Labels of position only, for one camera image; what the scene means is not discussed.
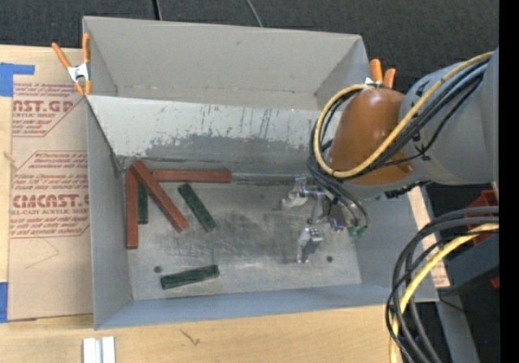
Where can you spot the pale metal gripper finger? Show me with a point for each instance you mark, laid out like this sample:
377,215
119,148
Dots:
309,244
299,193

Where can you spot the dark green flat block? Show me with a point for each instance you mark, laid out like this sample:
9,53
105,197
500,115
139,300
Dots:
190,276
142,207
197,207

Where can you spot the red-brown flat block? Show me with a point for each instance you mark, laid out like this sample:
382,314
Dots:
194,176
162,197
132,211

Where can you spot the grey metal bin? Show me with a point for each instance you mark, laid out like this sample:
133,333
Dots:
227,69

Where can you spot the brown cardboard board red print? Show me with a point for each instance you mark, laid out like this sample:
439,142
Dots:
48,264

